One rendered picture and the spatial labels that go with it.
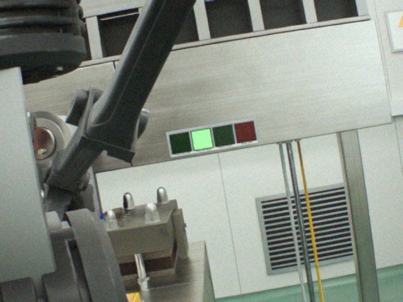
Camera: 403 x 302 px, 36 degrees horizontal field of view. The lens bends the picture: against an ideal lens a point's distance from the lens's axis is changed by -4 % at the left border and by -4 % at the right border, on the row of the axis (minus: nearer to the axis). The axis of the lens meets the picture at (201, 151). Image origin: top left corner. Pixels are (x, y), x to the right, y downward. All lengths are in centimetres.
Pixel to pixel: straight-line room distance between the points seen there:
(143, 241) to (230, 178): 271
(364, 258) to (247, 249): 222
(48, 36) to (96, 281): 13
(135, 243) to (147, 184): 271
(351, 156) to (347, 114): 21
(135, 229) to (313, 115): 63
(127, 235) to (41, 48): 112
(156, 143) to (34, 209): 144
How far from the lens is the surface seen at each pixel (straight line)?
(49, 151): 147
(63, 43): 36
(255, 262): 422
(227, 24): 187
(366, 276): 205
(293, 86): 178
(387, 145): 426
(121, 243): 145
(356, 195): 199
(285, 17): 188
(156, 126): 178
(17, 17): 34
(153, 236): 143
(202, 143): 176
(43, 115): 149
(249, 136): 177
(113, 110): 80
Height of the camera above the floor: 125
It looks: 3 degrees down
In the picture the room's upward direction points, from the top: 10 degrees counter-clockwise
